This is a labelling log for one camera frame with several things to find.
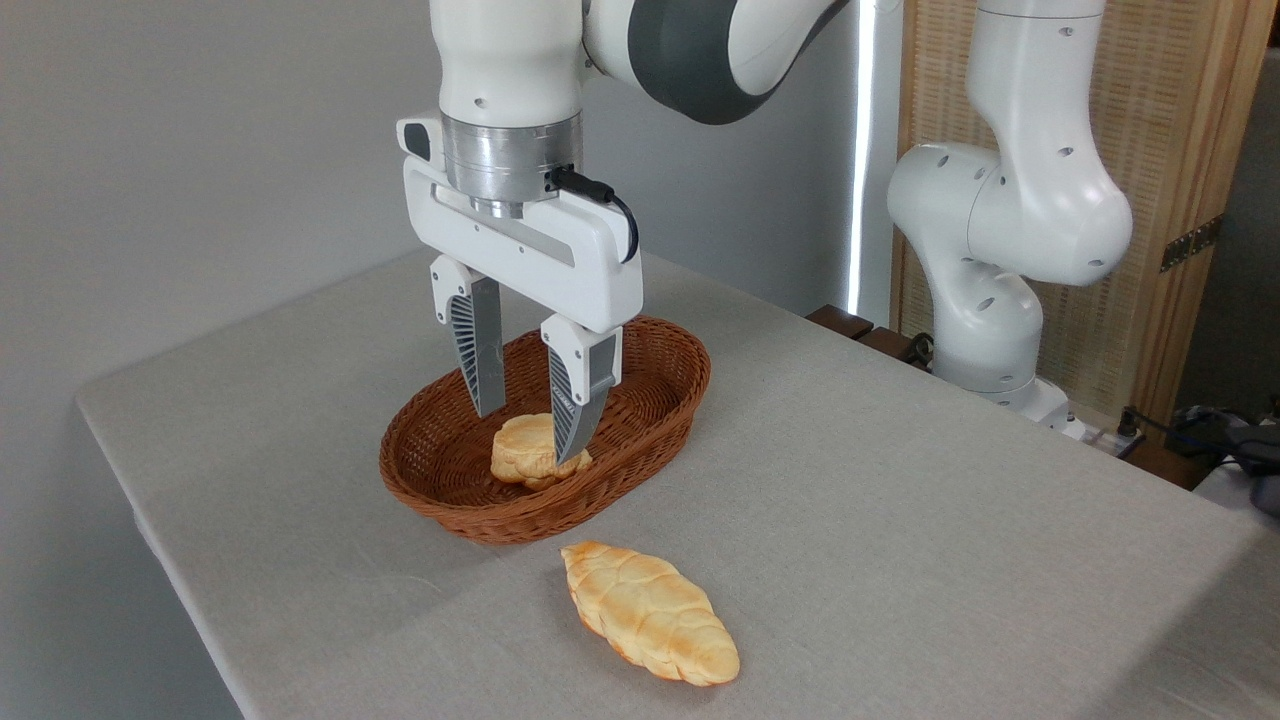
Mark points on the brown wooden board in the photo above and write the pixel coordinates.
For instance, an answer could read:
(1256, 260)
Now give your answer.
(1170, 465)

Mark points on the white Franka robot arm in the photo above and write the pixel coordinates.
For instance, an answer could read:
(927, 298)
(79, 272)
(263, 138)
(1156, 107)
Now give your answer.
(1040, 200)

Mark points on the white power strip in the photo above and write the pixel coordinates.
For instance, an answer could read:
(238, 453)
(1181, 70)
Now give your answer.
(1112, 442)

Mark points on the bamboo screen with wooden frame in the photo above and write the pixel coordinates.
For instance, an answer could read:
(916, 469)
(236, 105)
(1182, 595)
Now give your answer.
(1160, 100)

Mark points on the round bread bun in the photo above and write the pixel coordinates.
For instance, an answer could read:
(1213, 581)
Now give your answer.
(520, 450)

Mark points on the long braided bread loaf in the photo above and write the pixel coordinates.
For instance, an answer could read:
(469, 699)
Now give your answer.
(650, 610)

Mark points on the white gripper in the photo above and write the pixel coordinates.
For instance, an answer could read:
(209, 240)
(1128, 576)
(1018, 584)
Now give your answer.
(560, 260)

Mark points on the metal screen hinge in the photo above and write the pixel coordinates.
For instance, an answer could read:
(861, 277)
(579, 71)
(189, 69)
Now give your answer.
(1190, 243)

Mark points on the black power plug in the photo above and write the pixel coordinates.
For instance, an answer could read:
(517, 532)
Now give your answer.
(1127, 422)

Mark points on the grey tablecloth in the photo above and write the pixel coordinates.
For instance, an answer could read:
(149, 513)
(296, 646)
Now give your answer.
(900, 520)

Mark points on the dark brown wooden block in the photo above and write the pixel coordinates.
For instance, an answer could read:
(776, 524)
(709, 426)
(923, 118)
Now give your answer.
(838, 321)
(888, 343)

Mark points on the brown wicker oval basket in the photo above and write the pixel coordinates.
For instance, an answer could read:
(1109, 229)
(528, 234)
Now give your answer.
(640, 420)

